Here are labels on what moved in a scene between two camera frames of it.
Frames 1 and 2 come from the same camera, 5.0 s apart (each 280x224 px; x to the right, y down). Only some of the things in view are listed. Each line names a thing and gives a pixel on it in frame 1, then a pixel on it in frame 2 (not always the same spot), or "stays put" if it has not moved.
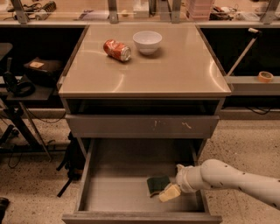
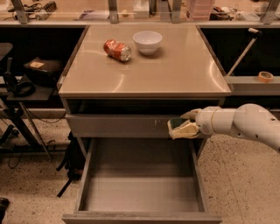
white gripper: [182, 179] → [205, 120]
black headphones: [17, 87] stays put
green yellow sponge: [157, 184] → [173, 122]
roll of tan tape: [265, 77] stays put
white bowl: [147, 41] stays put
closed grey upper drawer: [139, 126] stays put
